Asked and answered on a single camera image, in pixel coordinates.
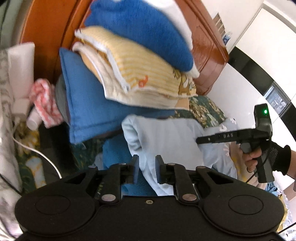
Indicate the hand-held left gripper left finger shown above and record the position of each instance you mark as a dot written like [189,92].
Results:
[135,169]

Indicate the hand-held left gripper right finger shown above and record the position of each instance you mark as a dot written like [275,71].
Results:
[159,169]

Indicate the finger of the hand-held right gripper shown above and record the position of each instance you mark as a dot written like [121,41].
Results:
[222,136]

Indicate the light blue printed t-shirt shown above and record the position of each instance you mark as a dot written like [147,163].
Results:
[173,139]

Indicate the person's right hand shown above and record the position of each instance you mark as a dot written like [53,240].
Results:
[275,153]

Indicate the blue folded towel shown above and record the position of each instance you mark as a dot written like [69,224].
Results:
[115,153]

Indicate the grey framed panel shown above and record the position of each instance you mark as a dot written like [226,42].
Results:
[276,99]

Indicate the teal floral bedsheet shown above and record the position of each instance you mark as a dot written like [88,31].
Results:
[203,111]

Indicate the blue pillow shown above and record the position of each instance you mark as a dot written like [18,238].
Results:
[92,104]

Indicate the white wardrobe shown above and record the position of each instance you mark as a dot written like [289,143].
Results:
[254,46]

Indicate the cartoon printed yellow blanket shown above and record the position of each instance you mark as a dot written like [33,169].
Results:
[138,76]

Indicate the orange wooden headboard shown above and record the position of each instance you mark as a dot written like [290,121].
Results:
[208,41]

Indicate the pink white checked cloth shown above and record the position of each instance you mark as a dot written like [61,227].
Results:
[45,102]

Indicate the small white bottle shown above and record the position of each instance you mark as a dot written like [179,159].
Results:
[33,120]

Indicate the blue white fuzzy blanket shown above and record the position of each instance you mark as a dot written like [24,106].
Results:
[143,27]

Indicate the white grey patterned cloth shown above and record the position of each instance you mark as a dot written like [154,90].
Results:
[7,208]

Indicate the large white tube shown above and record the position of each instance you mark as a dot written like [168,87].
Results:
[22,69]

